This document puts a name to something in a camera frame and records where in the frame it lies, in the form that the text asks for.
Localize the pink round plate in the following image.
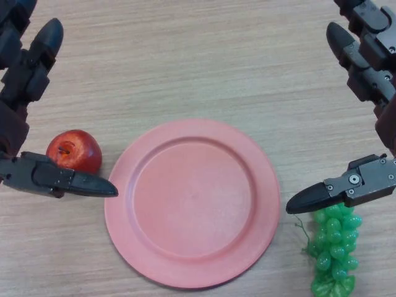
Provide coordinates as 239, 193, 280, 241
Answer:
104, 119, 282, 281

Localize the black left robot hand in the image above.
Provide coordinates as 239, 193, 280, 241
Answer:
0, 0, 119, 199

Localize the green grape bunch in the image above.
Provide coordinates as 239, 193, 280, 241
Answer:
293, 202, 363, 297

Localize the red apple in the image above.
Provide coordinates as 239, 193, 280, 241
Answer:
45, 129, 103, 174

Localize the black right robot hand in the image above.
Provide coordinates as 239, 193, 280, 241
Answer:
285, 0, 396, 215

